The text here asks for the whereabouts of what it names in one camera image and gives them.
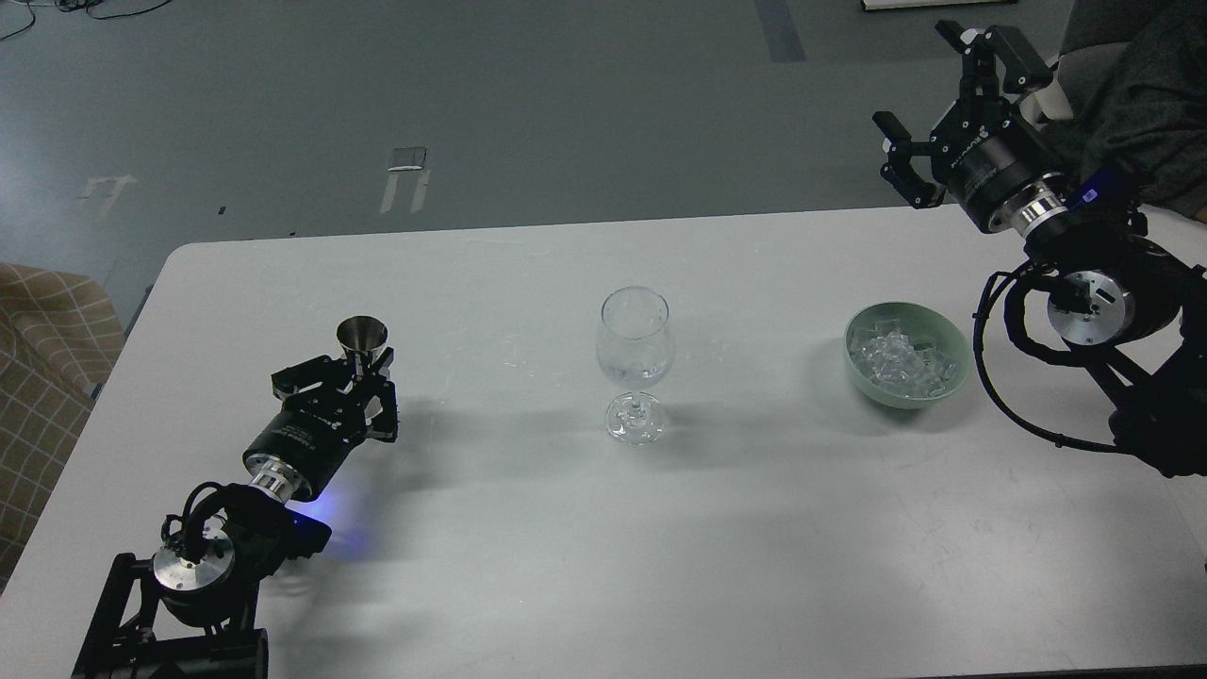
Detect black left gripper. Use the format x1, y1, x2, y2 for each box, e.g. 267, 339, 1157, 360
241, 356, 398, 502

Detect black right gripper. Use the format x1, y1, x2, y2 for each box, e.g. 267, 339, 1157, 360
871, 21, 1069, 235

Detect steel cocktail jigger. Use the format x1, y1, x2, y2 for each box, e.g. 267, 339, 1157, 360
336, 315, 393, 379

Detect clear ice cubes pile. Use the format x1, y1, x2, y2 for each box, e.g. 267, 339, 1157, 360
849, 320, 960, 399

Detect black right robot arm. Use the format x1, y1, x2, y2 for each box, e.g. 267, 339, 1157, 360
871, 19, 1206, 478

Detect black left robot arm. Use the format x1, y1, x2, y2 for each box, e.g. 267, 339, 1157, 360
72, 349, 398, 678

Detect clear wine glass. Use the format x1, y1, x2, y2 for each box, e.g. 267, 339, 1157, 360
595, 287, 675, 446

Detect person in dark jacket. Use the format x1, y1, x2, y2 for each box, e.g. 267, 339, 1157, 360
1048, 1, 1206, 221

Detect green bowl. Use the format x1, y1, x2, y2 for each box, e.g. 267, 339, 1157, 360
842, 302, 970, 411

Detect beige checkered cloth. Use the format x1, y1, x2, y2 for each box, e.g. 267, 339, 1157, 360
1, 262, 126, 586

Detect black floor cables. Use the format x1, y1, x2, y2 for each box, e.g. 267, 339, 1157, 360
0, 0, 173, 42

